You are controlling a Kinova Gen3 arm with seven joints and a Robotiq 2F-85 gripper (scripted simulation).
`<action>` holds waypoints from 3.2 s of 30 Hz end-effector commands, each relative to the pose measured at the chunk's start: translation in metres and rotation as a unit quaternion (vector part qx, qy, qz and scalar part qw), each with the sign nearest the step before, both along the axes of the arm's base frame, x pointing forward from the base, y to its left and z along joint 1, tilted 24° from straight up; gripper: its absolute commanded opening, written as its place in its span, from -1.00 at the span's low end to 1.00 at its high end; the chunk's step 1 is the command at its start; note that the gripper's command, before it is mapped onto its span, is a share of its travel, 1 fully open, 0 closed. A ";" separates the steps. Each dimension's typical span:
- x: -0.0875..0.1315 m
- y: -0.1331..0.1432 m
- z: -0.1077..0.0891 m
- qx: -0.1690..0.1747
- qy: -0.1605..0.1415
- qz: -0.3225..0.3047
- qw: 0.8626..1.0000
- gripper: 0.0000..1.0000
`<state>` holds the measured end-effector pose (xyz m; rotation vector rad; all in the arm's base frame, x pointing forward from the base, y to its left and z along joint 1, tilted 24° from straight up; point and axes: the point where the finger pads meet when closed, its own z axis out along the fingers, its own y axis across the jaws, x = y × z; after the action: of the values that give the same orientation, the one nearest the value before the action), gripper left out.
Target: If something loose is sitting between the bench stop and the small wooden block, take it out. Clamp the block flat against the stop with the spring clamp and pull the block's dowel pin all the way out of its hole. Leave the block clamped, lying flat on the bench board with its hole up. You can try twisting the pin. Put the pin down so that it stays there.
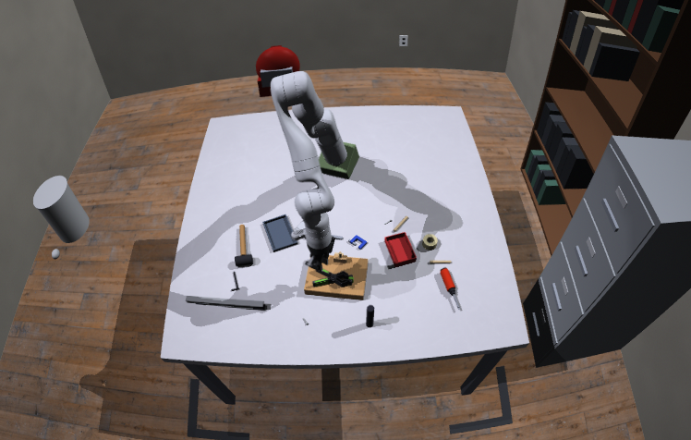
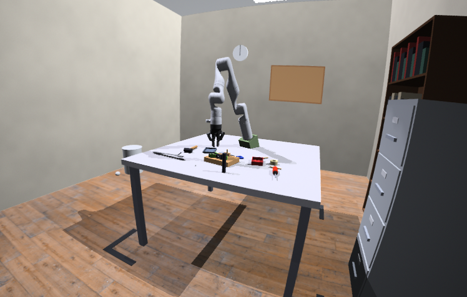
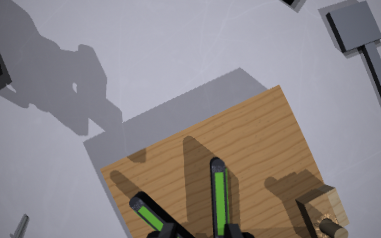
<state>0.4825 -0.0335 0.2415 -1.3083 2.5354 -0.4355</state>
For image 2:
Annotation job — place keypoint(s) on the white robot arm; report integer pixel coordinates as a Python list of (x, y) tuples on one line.
[(224, 64)]

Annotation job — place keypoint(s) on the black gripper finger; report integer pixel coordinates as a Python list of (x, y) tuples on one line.
[(220, 137), (212, 139)]

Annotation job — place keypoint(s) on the brown wooden bench board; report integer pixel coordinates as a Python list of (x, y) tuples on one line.
[(230, 161)]

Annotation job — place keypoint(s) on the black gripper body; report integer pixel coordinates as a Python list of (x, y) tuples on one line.
[(215, 128)]

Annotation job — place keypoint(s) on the black cylinder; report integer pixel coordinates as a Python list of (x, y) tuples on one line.
[(224, 155)]

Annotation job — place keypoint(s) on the black mallet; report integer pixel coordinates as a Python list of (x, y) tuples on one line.
[(190, 150)]

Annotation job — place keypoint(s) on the red open tray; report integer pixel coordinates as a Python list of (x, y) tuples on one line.
[(257, 161)]

